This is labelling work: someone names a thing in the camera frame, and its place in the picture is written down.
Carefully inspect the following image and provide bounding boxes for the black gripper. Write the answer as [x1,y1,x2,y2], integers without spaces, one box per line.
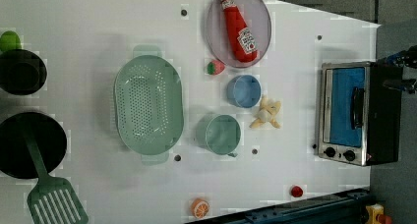
[383,45,417,94]

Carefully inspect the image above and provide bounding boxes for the peeled toy banana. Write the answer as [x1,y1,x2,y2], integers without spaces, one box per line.
[250,95,281,129]

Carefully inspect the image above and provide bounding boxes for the black toaster oven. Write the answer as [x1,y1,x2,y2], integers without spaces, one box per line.
[318,62,402,166]

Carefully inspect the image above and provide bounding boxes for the grey round plate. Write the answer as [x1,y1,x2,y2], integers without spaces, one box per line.
[206,0,271,68]

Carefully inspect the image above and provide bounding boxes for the red ketchup bottle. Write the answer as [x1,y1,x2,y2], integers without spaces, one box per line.
[220,0,258,63]

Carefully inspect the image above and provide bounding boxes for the blue cup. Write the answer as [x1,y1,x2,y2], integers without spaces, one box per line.
[226,75,261,108]

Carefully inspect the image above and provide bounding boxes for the small red toy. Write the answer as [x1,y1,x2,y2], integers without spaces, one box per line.
[290,186,303,197]

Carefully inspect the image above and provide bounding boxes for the toy strawberry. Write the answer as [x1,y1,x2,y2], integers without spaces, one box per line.
[207,60,225,76]

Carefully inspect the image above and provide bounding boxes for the green mug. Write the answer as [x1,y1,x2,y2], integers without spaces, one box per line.
[196,114,242,157]

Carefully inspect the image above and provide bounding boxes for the orange slice toy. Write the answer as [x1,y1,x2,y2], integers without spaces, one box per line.
[190,198,209,219]

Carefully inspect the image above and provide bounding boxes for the green colander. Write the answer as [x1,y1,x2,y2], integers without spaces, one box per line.
[113,44,184,166]

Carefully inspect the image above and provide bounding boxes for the green slotted spatula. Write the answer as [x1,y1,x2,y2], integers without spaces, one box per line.
[20,121,89,224]

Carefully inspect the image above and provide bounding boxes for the black pot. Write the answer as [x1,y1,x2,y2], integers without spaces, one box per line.
[0,49,47,95]

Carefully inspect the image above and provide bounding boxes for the green round toy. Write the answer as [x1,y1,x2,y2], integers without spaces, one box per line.
[0,30,22,52]

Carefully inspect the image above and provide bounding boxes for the black frying pan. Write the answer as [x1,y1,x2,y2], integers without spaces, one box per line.
[0,112,67,179]

